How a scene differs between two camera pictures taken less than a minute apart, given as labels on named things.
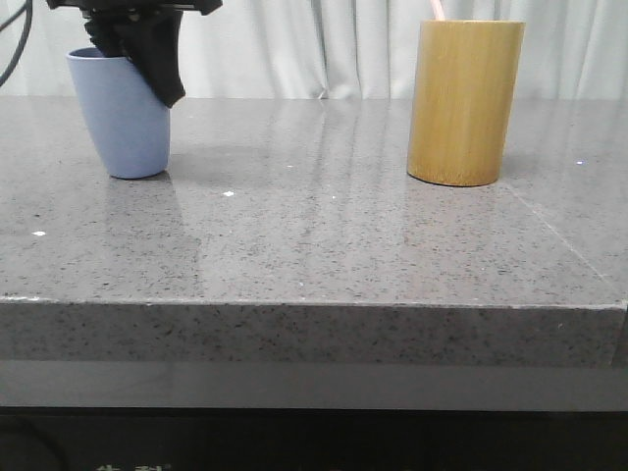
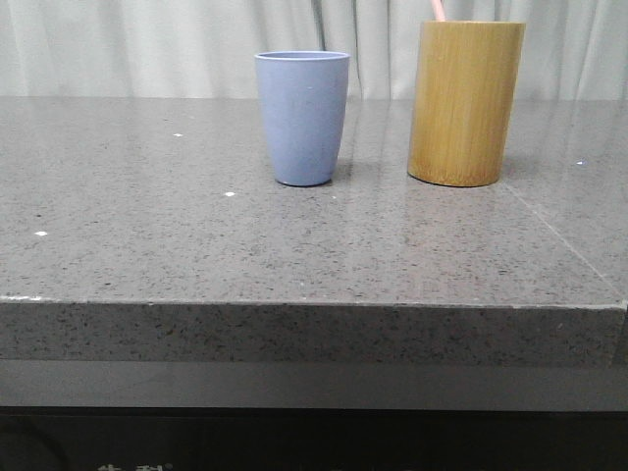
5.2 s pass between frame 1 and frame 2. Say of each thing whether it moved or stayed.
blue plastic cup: moved
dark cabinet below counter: stayed
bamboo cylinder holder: stayed
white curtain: stayed
